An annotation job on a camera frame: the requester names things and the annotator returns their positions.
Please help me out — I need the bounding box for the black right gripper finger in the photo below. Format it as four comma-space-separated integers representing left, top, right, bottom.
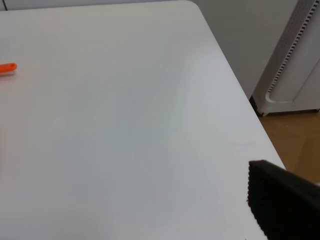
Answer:
247, 160, 320, 240

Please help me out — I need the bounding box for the white perforated appliance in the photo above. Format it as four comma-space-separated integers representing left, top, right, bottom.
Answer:
252, 0, 320, 116

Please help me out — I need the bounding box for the orange plastic handle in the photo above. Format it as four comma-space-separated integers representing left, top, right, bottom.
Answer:
0, 63, 18, 74

